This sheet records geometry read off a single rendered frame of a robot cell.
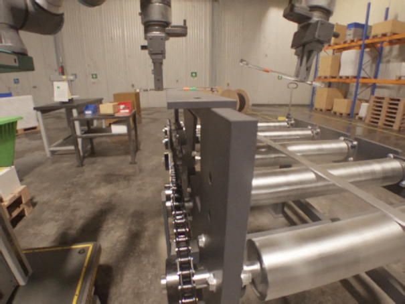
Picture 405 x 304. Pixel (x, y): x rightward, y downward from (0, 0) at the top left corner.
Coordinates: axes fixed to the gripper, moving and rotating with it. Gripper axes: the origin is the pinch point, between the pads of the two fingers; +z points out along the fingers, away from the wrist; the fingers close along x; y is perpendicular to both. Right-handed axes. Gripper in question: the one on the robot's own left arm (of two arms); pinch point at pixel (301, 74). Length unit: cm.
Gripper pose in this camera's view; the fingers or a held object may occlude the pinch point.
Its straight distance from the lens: 65.4
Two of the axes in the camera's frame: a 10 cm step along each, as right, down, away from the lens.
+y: 9.8, 1.6, 1.4
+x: -0.9, -2.8, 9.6
